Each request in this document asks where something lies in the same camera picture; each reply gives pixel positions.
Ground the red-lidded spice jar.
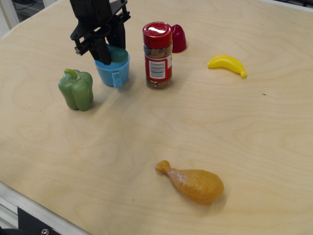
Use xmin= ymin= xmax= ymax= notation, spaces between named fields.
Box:
xmin=142 ymin=22 xmax=173 ymax=90

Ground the orange toy chicken drumstick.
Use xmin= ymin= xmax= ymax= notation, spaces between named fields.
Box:
xmin=155 ymin=160 xmax=224 ymax=204

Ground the blue plastic cup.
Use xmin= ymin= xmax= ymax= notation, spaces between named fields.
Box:
xmin=94 ymin=55 xmax=130 ymax=89

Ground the dark green toy cucumber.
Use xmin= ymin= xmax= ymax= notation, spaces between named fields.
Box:
xmin=107 ymin=45 xmax=128 ymax=63

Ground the green toy bell pepper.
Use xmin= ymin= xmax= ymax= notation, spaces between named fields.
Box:
xmin=58 ymin=69 xmax=93 ymax=111

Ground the black corner bracket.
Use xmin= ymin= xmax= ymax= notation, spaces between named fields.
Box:
xmin=18 ymin=208 xmax=60 ymax=235

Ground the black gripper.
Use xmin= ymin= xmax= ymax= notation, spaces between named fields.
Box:
xmin=70 ymin=0 xmax=131 ymax=65

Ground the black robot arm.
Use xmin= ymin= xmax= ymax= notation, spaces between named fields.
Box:
xmin=70 ymin=0 xmax=131 ymax=65

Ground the magenta plastic cup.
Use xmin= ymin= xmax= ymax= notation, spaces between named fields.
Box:
xmin=172 ymin=24 xmax=187 ymax=53

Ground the yellow toy banana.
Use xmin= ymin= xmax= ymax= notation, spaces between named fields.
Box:
xmin=207 ymin=55 xmax=247 ymax=78

